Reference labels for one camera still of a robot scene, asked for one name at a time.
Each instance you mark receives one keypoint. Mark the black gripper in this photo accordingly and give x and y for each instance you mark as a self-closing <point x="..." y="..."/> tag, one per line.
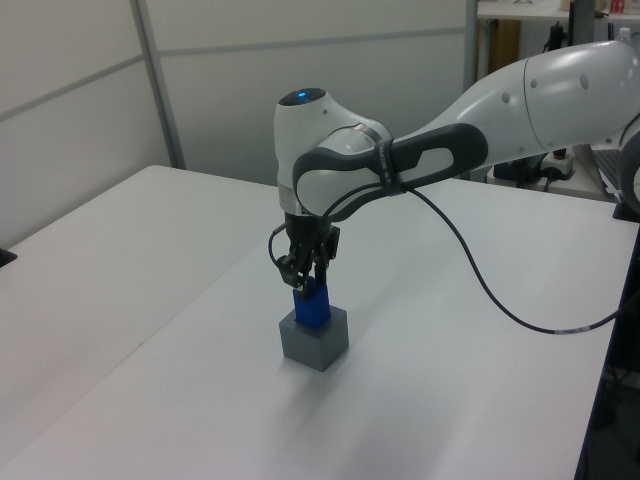
<point x="305" y="232"/>

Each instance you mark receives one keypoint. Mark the blue block with knob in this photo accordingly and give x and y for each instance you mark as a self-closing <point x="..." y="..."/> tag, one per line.
<point x="312" y="311"/>

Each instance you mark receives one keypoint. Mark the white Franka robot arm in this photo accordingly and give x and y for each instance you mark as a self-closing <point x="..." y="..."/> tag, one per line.
<point x="325" y="150"/>

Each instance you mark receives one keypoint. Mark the grey hollow cuboid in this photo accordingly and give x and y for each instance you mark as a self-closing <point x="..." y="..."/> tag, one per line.
<point x="300" y="345"/>

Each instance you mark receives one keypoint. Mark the black table clamp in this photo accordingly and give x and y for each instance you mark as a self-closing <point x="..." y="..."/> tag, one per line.
<point x="6" y="257"/>

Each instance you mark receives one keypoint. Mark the brown cardboard panel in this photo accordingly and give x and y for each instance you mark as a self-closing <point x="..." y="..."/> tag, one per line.
<point x="506" y="45"/>

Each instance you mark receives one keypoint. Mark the grey laptop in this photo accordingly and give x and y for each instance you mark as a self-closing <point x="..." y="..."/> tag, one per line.
<point x="606" y="167"/>

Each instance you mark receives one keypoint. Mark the white background desk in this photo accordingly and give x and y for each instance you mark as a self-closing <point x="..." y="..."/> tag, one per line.
<point x="530" y="10"/>

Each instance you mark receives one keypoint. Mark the grey vertical pole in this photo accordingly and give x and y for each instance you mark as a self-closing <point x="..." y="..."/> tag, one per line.
<point x="581" y="22"/>

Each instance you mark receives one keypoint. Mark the grey partition post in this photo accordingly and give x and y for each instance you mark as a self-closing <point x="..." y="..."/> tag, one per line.
<point x="472" y="45"/>
<point x="160" y="90"/>

